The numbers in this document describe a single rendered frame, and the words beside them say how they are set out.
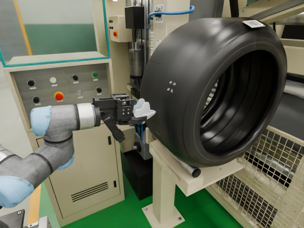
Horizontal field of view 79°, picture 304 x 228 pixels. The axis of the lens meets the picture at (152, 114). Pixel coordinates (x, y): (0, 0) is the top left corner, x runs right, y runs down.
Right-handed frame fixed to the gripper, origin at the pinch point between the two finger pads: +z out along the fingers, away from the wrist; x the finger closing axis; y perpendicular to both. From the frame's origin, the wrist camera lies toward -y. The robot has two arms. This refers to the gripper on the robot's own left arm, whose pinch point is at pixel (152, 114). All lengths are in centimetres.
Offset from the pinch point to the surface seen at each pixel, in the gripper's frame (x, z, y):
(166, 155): 11.9, 17.7, -30.4
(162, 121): -4.8, 1.4, -1.1
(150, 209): 46, 34, -114
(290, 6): -3, 58, 41
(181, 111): -10.7, 3.9, 4.8
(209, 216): 17, 76, -111
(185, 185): -6.3, 16.4, -33.2
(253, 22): -10.6, 26.6, 31.6
